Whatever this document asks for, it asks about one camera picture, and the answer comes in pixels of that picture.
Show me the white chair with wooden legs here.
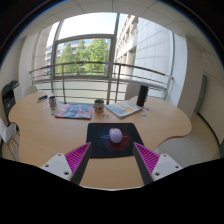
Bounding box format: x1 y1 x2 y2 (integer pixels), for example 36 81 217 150
0 117 19 151

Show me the light blue booklet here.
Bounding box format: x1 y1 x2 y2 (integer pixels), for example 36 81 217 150
105 99 143 119

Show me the black cylindrical speaker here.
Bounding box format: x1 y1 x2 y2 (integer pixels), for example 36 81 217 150
136 84 149 108

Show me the black mouse pad with print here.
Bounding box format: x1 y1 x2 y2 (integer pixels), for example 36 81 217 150
86 122 145 159

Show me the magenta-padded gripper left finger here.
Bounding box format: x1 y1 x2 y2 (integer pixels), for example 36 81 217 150
40 142 93 185

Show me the pink and lilac computer mouse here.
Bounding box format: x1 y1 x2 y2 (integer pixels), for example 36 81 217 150
109 127 124 144

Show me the black office printer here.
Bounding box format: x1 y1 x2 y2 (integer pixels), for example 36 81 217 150
1 79 22 118

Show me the red and grey magazine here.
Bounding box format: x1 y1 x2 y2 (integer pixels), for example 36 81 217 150
54 102 94 120

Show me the green tree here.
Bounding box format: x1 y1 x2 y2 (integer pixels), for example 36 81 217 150
58 38 110 75

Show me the metal balcony railing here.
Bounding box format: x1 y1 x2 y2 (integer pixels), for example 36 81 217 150
29 61 174 105

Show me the printed can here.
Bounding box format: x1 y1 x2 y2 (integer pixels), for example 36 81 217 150
48 95 58 109

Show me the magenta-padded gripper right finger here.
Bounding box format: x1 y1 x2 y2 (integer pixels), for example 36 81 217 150
132 142 184 186

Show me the printed cup with plant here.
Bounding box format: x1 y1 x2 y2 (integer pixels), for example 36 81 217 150
93 98 106 113

